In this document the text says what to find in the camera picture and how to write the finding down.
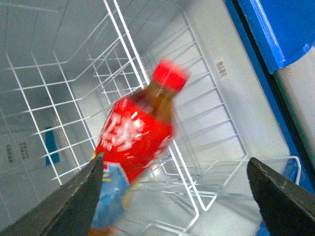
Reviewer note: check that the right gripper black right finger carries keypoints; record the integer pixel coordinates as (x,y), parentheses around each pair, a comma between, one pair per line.
(286,208)

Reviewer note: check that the white chest freezer blue rim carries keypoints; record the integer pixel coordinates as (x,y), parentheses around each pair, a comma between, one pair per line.
(64,63)

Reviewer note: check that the white wire freezer basket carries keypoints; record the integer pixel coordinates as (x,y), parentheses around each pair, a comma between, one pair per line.
(225,115)

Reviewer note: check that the red iced tea bottle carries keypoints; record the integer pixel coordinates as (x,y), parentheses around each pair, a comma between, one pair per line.
(139,128)

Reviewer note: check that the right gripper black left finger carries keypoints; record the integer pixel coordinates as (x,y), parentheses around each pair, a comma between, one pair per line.
(66,212)

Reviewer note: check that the glass sliding freezer lid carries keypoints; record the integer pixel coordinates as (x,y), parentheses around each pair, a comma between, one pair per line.
(283,30)

